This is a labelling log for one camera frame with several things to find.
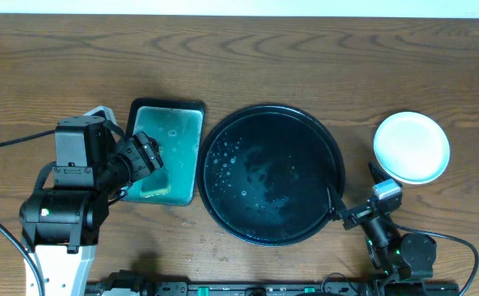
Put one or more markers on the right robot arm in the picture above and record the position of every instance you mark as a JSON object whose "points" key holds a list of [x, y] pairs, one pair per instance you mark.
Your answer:
{"points": [[402, 258]]}

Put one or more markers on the black rectangular water tray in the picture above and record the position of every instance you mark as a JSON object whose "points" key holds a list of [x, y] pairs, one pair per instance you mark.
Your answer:
{"points": [[177, 127]]}

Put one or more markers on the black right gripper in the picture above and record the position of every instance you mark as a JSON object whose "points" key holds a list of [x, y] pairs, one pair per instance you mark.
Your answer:
{"points": [[338, 207]]}

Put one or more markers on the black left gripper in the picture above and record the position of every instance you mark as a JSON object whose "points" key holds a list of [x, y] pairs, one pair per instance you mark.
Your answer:
{"points": [[145, 150]]}

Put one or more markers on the black round tray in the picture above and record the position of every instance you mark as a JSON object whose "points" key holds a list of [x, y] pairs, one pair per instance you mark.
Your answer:
{"points": [[262, 174]]}

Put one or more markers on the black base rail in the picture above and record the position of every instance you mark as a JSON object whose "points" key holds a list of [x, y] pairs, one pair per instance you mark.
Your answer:
{"points": [[130, 283]]}

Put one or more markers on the mint plate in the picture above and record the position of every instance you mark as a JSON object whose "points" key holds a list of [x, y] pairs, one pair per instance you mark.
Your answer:
{"points": [[411, 148]]}

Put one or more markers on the green yellow sponge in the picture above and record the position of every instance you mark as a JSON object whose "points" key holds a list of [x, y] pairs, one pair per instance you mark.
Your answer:
{"points": [[158, 183]]}

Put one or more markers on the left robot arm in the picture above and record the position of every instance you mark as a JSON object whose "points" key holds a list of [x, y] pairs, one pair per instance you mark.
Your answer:
{"points": [[61, 219]]}

